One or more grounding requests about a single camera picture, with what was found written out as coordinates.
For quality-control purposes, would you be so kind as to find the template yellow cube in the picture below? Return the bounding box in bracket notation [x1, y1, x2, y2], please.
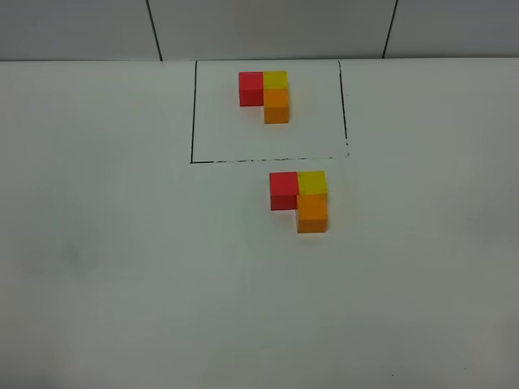
[263, 71, 288, 90]

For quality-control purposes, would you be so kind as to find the template orange cube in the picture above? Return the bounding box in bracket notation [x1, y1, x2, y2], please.
[264, 88, 290, 124]

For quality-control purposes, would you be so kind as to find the template red cube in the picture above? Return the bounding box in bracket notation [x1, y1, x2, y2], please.
[238, 71, 264, 107]

